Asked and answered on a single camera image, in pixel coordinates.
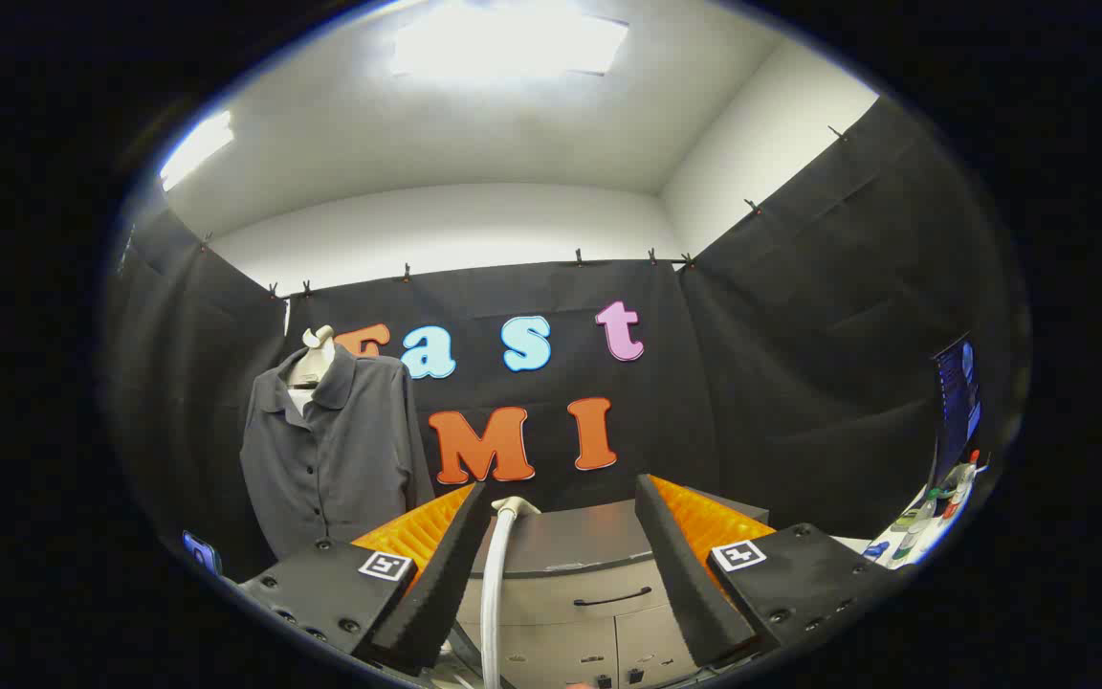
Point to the black backdrop cloth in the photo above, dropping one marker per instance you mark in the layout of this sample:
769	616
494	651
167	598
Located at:
800	335

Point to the large square ceiling light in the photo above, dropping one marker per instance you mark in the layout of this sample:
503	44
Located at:
508	43

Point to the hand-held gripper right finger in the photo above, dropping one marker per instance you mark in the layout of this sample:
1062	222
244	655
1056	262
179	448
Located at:
685	584

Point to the cream plastic hanger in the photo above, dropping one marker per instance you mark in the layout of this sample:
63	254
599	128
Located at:
318	356

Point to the dark computer monitor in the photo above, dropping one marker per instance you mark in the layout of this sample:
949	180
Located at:
955	392

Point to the small blue item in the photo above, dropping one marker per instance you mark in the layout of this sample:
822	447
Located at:
876	550

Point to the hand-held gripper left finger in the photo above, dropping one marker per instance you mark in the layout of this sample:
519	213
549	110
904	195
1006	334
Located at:
446	584

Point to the blue phone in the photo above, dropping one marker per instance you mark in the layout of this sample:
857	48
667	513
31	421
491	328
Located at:
199	552

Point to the row of black cloth clips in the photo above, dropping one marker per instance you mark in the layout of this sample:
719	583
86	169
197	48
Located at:
578	256

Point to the dark grey button shirt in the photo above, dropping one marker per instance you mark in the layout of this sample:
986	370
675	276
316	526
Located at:
341	459

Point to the red capped bottle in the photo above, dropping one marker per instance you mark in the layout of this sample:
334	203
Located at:
968	474

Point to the narrow ceiling light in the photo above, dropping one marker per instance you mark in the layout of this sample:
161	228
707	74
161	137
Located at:
195	148

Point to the grey cabinet with dark top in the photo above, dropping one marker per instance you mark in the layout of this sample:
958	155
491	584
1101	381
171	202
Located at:
589	598

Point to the cream garment steamer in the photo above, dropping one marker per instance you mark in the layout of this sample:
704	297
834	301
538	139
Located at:
496	593

